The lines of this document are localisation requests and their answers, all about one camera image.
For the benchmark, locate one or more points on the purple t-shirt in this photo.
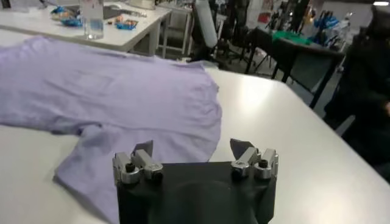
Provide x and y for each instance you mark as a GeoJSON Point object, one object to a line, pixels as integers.
{"type": "Point", "coordinates": [106, 91]}

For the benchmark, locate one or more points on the blue snack packet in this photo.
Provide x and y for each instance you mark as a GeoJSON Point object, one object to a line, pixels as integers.
{"type": "Point", "coordinates": [71, 22]}
{"type": "Point", "coordinates": [126, 25]}
{"type": "Point", "coordinates": [58, 9]}

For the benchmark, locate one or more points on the person in dark clothes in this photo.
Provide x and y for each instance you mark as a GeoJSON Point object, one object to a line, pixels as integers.
{"type": "Point", "coordinates": [365, 91]}

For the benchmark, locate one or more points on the green cloth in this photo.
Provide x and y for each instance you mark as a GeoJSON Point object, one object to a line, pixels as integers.
{"type": "Point", "coordinates": [289, 37]}

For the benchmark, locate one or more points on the white side table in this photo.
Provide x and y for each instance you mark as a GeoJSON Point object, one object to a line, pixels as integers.
{"type": "Point", "coordinates": [122, 38]}

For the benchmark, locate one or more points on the clear unlabelled plastic bottle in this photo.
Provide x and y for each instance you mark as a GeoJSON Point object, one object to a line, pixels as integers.
{"type": "Point", "coordinates": [92, 21]}

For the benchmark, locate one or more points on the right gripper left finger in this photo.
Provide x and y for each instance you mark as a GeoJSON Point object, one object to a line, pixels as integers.
{"type": "Point", "coordinates": [138, 167]}

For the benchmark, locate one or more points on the white humanoid robot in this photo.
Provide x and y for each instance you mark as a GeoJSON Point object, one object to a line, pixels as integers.
{"type": "Point", "coordinates": [207, 24]}

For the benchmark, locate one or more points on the black metal table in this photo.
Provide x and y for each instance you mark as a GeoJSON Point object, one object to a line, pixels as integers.
{"type": "Point", "coordinates": [307, 61]}

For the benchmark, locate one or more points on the dark grey laptop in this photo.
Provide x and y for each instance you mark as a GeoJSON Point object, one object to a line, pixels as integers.
{"type": "Point", "coordinates": [111, 12]}

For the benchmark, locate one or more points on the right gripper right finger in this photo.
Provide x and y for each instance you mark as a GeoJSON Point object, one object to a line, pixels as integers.
{"type": "Point", "coordinates": [253, 161]}

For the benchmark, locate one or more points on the colourful snack packet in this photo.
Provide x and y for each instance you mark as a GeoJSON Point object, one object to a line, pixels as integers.
{"type": "Point", "coordinates": [119, 19]}

